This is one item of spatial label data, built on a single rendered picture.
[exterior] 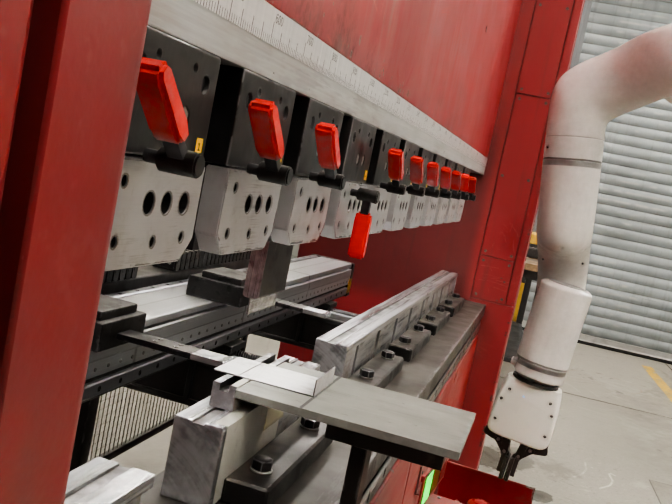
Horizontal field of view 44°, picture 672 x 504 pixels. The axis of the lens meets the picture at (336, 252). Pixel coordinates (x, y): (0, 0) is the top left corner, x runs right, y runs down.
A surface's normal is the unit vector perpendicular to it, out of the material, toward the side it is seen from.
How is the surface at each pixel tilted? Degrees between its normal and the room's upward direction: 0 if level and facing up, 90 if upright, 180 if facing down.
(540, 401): 88
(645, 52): 93
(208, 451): 90
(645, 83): 119
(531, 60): 90
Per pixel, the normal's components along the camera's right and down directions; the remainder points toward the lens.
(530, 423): -0.32, 0.01
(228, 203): 0.95, 0.22
